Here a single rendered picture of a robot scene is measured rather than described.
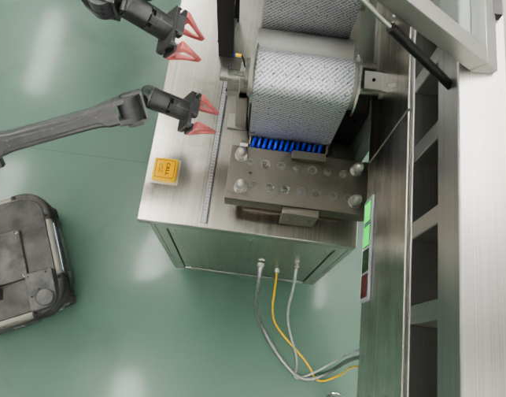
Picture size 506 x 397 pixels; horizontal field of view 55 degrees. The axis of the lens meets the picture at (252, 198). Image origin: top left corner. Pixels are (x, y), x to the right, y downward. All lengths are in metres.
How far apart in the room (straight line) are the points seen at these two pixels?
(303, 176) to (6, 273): 1.37
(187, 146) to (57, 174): 1.18
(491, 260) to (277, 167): 0.77
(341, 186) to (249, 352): 1.14
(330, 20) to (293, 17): 0.10
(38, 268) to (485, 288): 1.84
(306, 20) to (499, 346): 0.93
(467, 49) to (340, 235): 0.81
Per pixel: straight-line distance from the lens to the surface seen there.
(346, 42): 1.37
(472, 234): 0.76
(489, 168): 0.81
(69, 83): 2.82
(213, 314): 2.32
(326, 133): 1.37
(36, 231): 2.29
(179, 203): 1.49
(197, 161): 1.53
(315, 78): 1.20
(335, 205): 1.37
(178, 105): 1.32
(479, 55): 0.84
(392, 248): 1.02
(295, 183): 1.38
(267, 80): 1.20
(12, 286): 2.27
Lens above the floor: 2.31
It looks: 72 degrees down
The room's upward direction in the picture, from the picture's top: 9 degrees clockwise
